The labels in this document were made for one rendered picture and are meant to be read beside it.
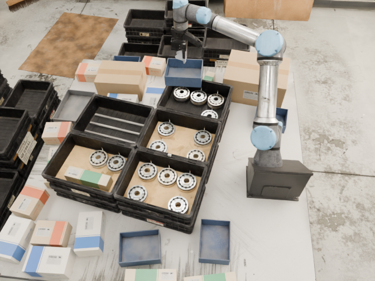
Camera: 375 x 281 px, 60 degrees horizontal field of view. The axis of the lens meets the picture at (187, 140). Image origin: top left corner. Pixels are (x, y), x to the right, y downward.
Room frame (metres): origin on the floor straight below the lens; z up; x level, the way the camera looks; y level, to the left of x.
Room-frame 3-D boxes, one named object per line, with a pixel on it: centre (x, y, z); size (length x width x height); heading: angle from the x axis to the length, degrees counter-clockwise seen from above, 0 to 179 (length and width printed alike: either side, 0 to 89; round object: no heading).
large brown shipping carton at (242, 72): (1.63, -0.47, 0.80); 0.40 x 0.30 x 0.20; 73
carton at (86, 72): (1.82, 0.70, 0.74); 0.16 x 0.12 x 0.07; 83
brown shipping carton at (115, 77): (1.68, 0.44, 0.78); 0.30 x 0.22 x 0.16; 83
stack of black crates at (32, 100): (1.85, 1.27, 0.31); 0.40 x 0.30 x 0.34; 172
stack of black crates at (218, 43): (2.37, -0.37, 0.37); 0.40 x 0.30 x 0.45; 82
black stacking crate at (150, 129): (1.08, 0.04, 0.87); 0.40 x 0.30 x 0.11; 71
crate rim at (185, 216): (0.80, 0.14, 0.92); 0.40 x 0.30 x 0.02; 71
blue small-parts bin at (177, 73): (1.38, 0.01, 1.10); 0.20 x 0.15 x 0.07; 83
